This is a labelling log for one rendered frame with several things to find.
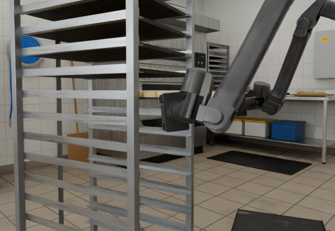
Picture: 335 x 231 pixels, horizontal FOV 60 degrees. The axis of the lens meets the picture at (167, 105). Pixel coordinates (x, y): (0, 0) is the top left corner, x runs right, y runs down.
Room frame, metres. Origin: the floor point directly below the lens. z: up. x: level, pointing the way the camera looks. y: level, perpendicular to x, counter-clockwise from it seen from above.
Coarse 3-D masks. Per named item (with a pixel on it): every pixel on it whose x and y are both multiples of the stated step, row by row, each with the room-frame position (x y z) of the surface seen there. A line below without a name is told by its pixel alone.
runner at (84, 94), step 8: (24, 96) 1.25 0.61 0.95; (32, 96) 1.22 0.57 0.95; (40, 96) 1.20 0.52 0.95; (48, 96) 1.17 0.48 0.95; (56, 96) 1.15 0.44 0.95; (64, 96) 1.13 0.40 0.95; (72, 96) 1.11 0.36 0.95; (80, 96) 1.09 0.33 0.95; (88, 96) 1.07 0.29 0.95; (96, 96) 1.05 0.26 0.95; (104, 96) 1.03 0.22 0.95; (112, 96) 1.01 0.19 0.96; (120, 96) 1.00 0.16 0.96
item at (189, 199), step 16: (192, 0) 1.33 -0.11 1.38; (192, 16) 1.33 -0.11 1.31; (192, 32) 1.33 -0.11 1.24; (192, 48) 1.33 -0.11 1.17; (192, 64) 1.33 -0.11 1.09; (192, 128) 1.34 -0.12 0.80; (192, 144) 1.34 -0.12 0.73; (192, 160) 1.34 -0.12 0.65; (192, 176) 1.34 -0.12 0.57; (192, 192) 1.34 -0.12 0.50; (192, 208) 1.34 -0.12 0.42; (192, 224) 1.34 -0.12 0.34
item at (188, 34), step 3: (189, 30) 1.33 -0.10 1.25; (186, 33) 1.34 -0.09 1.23; (189, 33) 1.33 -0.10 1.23; (180, 36) 1.32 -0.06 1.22; (183, 36) 1.32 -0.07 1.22; (186, 36) 1.31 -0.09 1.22; (189, 36) 1.31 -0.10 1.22; (150, 39) 1.40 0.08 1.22; (153, 39) 1.39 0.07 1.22; (156, 39) 1.39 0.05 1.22; (159, 39) 1.39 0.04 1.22; (162, 39) 1.39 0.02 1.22; (165, 39) 1.39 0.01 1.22
